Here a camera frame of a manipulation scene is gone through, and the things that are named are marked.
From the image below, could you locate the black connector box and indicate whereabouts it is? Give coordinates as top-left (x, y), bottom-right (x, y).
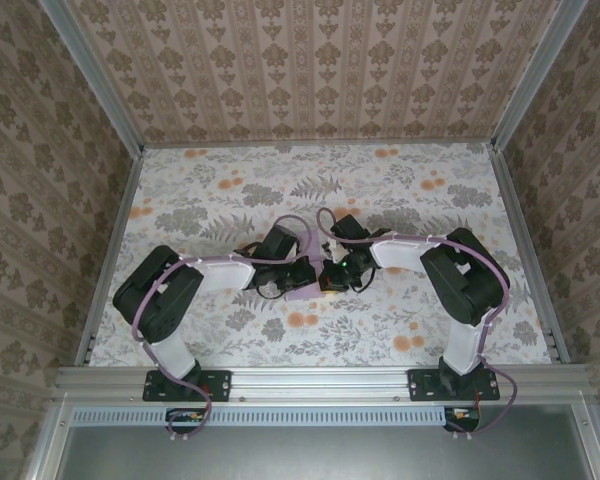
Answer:
top-left (442, 405), bottom-right (481, 434)
top-left (165, 407), bottom-right (207, 435)

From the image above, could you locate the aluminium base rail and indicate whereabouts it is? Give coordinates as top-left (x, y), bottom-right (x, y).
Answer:
top-left (54, 364), bottom-right (594, 402)

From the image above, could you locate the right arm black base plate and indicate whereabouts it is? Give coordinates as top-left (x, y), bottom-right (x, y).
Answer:
top-left (408, 367), bottom-right (501, 403)

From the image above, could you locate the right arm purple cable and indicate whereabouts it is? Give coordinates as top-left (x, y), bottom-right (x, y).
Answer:
top-left (316, 207), bottom-right (519, 441)

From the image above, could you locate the purple cloth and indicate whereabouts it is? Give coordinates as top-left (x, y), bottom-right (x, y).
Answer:
top-left (287, 229), bottom-right (331, 303)

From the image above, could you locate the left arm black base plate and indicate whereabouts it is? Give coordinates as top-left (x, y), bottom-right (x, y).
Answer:
top-left (142, 368), bottom-right (232, 403)

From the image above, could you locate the aluminium frame post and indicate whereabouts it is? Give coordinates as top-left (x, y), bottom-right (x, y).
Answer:
top-left (39, 0), bottom-right (146, 156)
top-left (489, 0), bottom-right (589, 151)

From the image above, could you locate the floral table cover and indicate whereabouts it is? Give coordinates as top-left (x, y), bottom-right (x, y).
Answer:
top-left (87, 143), bottom-right (554, 369)

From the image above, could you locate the grey metal panel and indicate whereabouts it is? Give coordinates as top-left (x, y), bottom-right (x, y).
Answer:
top-left (54, 404), bottom-right (596, 480)

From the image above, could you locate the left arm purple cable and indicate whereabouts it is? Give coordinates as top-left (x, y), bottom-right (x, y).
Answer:
top-left (129, 214), bottom-right (306, 444)

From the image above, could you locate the aluminium side rail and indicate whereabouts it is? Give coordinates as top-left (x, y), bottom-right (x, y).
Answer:
top-left (73, 149), bottom-right (146, 366)
top-left (487, 144), bottom-right (571, 364)

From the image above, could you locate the grey slotted cable duct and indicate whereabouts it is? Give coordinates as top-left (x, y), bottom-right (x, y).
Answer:
top-left (72, 406), bottom-right (449, 428)

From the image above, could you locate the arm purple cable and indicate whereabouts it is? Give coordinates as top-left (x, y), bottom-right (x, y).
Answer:
top-left (316, 207), bottom-right (519, 441)
top-left (129, 214), bottom-right (306, 444)

